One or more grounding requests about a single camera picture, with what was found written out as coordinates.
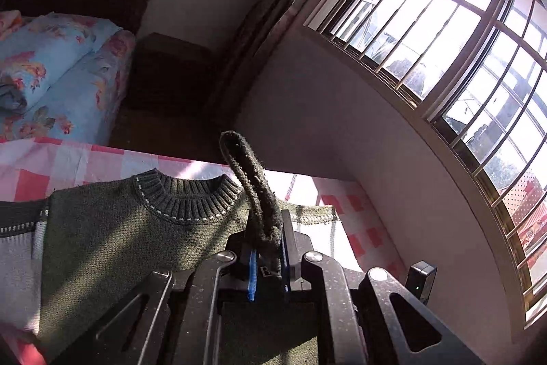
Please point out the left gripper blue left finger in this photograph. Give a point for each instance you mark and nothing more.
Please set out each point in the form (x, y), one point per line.
(249, 263)

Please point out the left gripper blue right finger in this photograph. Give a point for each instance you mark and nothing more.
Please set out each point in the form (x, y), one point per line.
(290, 259)

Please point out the green and white knit sweater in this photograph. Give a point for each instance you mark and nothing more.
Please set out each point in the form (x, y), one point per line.
(66, 259)

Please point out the dark wooden nightstand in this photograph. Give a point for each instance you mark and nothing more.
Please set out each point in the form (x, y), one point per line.
(167, 109)

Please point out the pink checkered bed sheet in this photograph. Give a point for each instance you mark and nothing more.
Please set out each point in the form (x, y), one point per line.
(34, 169)

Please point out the blue floral pillow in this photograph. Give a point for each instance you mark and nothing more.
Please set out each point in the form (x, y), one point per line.
(62, 76)

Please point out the barred window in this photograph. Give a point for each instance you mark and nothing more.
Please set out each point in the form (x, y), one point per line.
(474, 73)

